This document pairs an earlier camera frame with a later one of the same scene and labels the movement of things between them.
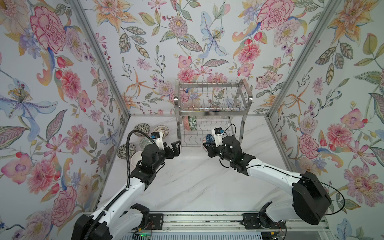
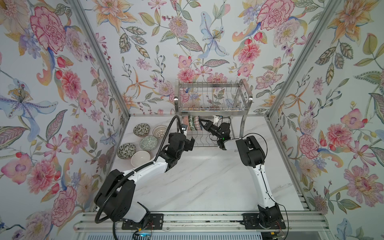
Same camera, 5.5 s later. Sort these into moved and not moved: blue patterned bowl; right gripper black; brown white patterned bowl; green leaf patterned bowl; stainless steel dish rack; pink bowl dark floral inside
Moved: right gripper black; blue patterned bowl
Not moved: stainless steel dish rack; green leaf patterned bowl; pink bowl dark floral inside; brown white patterned bowl
